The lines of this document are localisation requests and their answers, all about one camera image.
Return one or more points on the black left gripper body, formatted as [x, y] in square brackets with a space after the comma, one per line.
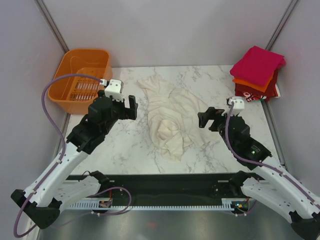
[118, 111]

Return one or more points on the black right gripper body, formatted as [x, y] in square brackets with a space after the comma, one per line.
[222, 132]

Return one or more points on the cream white t shirt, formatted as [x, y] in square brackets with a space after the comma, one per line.
[172, 116]

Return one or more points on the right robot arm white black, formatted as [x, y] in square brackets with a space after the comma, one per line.
[284, 194]

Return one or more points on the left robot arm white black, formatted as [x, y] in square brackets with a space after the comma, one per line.
[45, 199]

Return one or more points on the orange plastic basket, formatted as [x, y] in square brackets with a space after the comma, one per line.
[74, 94]

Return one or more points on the orange folded t shirt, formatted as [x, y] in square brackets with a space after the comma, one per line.
[261, 88]

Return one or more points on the dark red folded t shirt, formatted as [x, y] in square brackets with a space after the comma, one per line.
[270, 91]

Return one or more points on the red printed folded t shirt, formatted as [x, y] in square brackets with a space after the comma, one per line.
[265, 97]

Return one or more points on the magenta folded t shirt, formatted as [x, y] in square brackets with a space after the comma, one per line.
[257, 66]

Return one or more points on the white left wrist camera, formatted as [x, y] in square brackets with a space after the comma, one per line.
[114, 89]

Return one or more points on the white slotted cable duct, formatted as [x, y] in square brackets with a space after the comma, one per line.
[93, 204]

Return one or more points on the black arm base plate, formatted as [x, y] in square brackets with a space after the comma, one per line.
[170, 189]

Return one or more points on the left aluminium frame post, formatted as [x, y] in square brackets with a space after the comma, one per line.
[52, 25]

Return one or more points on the aluminium frame post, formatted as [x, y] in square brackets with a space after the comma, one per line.
[282, 23]
[52, 25]

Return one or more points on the right aluminium frame post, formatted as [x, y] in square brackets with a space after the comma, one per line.
[282, 23]

